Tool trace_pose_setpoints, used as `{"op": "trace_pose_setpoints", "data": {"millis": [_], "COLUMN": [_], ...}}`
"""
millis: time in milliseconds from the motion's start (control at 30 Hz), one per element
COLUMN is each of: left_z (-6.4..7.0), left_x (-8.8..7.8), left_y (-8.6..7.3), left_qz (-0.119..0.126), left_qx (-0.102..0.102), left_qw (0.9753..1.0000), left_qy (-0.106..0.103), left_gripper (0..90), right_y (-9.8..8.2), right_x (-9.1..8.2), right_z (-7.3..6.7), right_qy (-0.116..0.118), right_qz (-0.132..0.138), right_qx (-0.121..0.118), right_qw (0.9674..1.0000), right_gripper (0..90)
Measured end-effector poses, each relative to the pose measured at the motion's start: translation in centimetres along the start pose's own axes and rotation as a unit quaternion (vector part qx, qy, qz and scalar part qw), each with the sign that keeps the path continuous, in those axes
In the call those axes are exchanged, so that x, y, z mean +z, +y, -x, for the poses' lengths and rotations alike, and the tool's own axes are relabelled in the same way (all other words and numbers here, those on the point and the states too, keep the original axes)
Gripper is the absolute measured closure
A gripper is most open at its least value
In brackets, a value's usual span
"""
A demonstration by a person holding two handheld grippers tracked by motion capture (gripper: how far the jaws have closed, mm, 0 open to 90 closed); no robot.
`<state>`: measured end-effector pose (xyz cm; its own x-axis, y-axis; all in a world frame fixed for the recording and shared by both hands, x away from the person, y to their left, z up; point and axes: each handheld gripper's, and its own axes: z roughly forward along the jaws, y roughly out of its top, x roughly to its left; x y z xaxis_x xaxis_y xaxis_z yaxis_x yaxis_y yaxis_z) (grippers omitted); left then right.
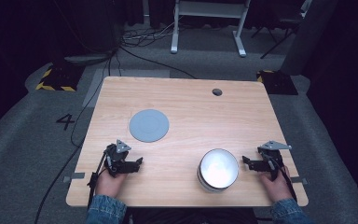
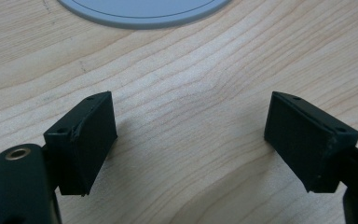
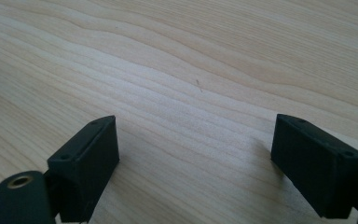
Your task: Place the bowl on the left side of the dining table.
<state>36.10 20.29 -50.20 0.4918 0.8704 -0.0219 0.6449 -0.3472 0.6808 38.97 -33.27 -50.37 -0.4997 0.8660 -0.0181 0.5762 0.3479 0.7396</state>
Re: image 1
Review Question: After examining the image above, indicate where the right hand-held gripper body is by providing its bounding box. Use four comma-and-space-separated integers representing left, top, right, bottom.
256, 140, 293, 182

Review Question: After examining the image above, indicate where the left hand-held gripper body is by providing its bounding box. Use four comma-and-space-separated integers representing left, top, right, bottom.
103, 139, 132, 178

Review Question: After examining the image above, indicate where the person's left hand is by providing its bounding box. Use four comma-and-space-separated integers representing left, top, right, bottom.
94, 169, 129, 199

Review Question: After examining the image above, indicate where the person's right hand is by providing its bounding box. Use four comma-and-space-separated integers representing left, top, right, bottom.
258, 166, 294, 203

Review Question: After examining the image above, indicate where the silver metal bowl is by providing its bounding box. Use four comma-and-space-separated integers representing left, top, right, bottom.
196, 147, 240, 193

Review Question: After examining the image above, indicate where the grey tape strip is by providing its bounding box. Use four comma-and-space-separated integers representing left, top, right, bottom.
62, 172, 86, 184
290, 175, 309, 186

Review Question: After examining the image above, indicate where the grey-blue round plate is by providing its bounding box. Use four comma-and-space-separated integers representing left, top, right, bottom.
128, 108, 171, 144

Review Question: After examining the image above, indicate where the black yellow striped stand base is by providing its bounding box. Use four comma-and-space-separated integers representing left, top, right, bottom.
34, 63, 86, 92

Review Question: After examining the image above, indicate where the black folding stand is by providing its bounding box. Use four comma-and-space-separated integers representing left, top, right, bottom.
250, 12, 307, 60

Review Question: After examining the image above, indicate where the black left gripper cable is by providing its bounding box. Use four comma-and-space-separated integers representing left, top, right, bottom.
86, 150, 109, 210

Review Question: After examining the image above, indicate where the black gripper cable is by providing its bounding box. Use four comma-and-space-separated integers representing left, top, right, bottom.
268, 158, 298, 203
86, 150, 109, 210

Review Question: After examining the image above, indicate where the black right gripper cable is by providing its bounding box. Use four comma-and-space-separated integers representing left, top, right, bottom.
268, 158, 298, 203

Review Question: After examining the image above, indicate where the black floor cable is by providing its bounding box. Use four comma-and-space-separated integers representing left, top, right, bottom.
34, 46, 120, 224

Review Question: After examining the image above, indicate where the bundle of floor cables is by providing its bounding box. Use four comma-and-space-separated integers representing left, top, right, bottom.
119, 18, 181, 49

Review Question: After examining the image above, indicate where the white metal desk frame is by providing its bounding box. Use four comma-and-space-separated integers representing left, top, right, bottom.
170, 0, 252, 58

